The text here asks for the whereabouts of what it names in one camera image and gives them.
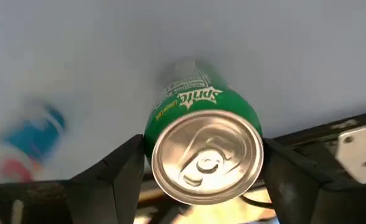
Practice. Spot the white metal bracket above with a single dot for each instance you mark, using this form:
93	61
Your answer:
360	149

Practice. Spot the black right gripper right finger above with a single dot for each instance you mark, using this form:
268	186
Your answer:
292	186

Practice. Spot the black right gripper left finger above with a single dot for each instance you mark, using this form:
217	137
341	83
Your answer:
114	186

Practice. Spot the blue silver Red Bull can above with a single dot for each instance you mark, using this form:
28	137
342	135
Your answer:
36	137

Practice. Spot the green Sprite can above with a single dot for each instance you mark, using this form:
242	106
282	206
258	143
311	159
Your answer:
208	155

